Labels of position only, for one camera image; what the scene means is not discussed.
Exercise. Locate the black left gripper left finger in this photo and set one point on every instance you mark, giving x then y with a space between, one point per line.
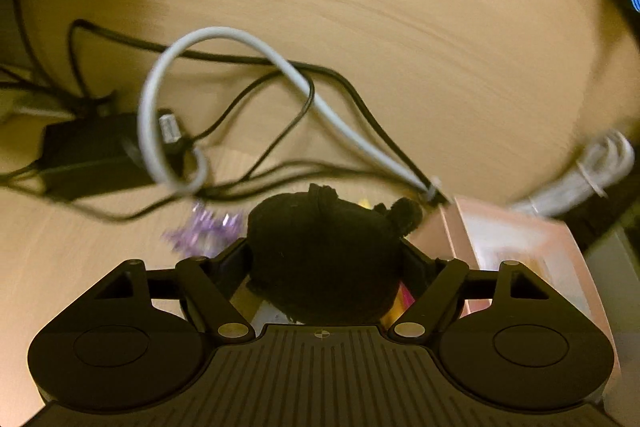
208 286

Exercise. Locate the black plush toy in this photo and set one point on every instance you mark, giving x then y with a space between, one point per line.
321 259

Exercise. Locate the pink cardboard box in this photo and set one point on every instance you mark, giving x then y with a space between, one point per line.
533 336

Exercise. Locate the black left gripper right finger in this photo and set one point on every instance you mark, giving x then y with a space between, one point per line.
434 284

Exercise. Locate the black power adapter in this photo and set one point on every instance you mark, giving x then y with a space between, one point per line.
90 157

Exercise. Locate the purple snowflake ornament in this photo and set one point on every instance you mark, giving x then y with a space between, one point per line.
207 233

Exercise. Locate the white battery charger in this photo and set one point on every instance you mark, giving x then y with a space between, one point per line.
256 310

